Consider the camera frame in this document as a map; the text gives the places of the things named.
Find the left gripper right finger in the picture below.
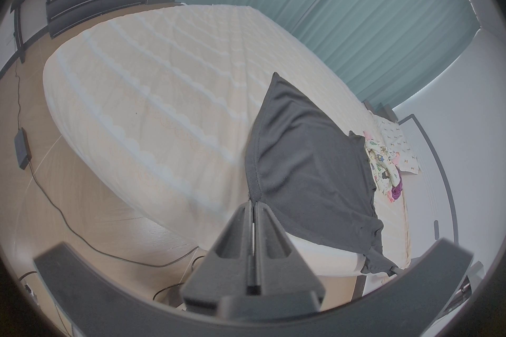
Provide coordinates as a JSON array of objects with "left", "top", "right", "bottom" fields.
[{"left": 254, "top": 201, "right": 328, "bottom": 306}]

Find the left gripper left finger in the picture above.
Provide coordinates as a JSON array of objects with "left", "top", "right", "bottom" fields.
[{"left": 180, "top": 201, "right": 254, "bottom": 315}]

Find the black T-shirt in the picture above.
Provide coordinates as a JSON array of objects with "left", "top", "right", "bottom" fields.
[{"left": 244, "top": 72, "right": 400, "bottom": 276}]

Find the bed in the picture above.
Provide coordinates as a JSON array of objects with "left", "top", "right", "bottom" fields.
[{"left": 41, "top": 4, "right": 460, "bottom": 298}]

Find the pink garment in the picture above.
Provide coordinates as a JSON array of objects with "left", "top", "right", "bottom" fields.
[{"left": 363, "top": 131, "right": 401, "bottom": 205}]

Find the white printed pillow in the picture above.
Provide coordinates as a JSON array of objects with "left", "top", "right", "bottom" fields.
[{"left": 376, "top": 115, "right": 420, "bottom": 174}]

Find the grey bedside table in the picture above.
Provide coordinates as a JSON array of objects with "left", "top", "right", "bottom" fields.
[{"left": 362, "top": 99, "right": 396, "bottom": 123}]

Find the black power adapter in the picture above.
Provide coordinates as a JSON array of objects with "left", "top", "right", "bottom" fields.
[{"left": 14, "top": 128, "right": 32, "bottom": 170}]

